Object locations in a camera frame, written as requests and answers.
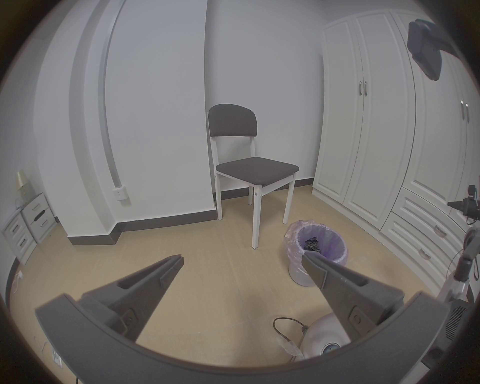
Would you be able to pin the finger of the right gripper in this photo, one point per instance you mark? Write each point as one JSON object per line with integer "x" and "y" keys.
{"x": 457, "y": 205}

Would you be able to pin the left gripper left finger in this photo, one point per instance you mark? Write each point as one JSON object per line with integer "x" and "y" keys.
{"x": 142, "y": 292}

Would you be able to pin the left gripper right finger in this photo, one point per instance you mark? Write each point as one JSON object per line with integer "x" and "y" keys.
{"x": 352, "y": 300}

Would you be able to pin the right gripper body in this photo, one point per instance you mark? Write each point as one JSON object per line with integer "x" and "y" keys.
{"x": 472, "y": 212}

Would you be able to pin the purple plastic bag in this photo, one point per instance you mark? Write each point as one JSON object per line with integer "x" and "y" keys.
{"x": 330, "y": 247}

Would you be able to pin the black plastic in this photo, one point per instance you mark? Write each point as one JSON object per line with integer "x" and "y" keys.
{"x": 312, "y": 244}

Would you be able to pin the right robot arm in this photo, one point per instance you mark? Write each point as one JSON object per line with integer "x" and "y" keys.
{"x": 465, "y": 268}

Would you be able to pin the white trash bin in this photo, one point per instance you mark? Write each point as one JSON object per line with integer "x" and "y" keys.
{"x": 300, "y": 278}

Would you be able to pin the clear plastic wrapper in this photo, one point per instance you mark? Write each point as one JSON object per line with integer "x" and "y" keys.
{"x": 288, "y": 345}

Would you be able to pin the white wardrobe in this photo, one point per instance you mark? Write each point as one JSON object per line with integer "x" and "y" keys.
{"x": 375, "y": 131}

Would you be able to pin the white bedside table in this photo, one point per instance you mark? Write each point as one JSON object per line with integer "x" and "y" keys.
{"x": 18, "y": 240}
{"x": 39, "y": 219}

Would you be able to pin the pale yellow table lamp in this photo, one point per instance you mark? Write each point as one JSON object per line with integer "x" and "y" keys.
{"x": 24, "y": 182}

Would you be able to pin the white chair grey seat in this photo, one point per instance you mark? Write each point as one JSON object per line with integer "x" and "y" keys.
{"x": 255, "y": 167}

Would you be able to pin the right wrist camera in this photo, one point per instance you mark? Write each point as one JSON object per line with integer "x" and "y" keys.
{"x": 472, "y": 191}

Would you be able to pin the white wall socket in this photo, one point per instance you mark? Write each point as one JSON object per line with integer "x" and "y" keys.
{"x": 120, "y": 194}

